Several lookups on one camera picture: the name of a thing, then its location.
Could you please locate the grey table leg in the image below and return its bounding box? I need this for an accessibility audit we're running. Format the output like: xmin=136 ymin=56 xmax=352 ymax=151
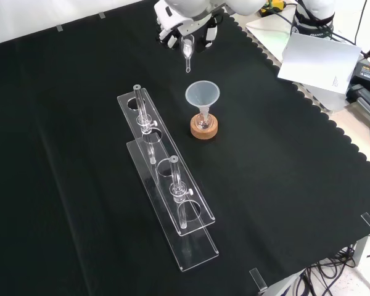
xmin=353 ymin=229 xmax=370 ymax=278

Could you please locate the clear acrylic funnel stand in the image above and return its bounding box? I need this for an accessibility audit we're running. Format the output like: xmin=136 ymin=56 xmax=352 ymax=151
xmin=116 ymin=83 xmax=220 ymax=273

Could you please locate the clear round-bottom flask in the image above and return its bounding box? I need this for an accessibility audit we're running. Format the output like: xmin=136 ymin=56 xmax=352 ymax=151
xmin=194 ymin=111 xmax=211 ymax=130

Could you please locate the translucent plastic funnel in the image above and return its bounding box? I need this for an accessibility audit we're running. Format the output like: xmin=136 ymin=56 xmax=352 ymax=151
xmin=184 ymin=80 xmax=221 ymax=123

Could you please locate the yellow stop button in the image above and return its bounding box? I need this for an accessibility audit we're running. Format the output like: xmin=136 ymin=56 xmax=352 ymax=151
xmin=258 ymin=0 xmax=287 ymax=15

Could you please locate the black stop button cable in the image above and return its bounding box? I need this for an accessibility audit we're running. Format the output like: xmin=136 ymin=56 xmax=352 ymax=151
xmin=258 ymin=4 xmax=297 ymax=28

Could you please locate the pale board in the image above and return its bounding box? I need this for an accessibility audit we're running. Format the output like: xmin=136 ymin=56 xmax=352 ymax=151
xmin=245 ymin=12 xmax=357 ymax=112

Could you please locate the white paper sheet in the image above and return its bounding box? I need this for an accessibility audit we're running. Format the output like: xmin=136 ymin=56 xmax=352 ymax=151
xmin=277 ymin=33 xmax=362 ymax=94

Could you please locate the black power adapter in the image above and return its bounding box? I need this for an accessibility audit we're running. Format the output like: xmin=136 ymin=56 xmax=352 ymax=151
xmin=350 ymin=60 xmax=370 ymax=90

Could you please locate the cork ring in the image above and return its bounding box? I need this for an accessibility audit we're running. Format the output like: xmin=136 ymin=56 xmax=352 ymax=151
xmin=190 ymin=118 xmax=219 ymax=141

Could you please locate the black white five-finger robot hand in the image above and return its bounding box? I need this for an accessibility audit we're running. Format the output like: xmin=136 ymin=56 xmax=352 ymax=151
xmin=154 ymin=1 xmax=225 ymax=50

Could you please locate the black floor cable bundle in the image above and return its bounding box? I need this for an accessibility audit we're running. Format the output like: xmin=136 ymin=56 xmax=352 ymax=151
xmin=291 ymin=243 xmax=370 ymax=296

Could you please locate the black bench cloth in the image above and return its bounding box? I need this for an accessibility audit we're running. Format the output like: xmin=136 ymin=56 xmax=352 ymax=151
xmin=0 ymin=0 xmax=370 ymax=296

